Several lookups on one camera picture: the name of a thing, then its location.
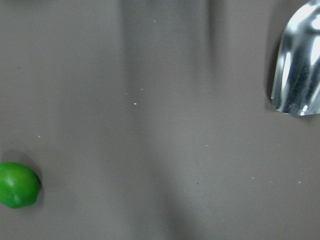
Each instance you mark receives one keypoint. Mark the metal scoop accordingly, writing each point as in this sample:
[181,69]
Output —
[296,83]

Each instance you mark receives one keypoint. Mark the green lime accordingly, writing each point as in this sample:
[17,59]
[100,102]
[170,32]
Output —
[19,185]

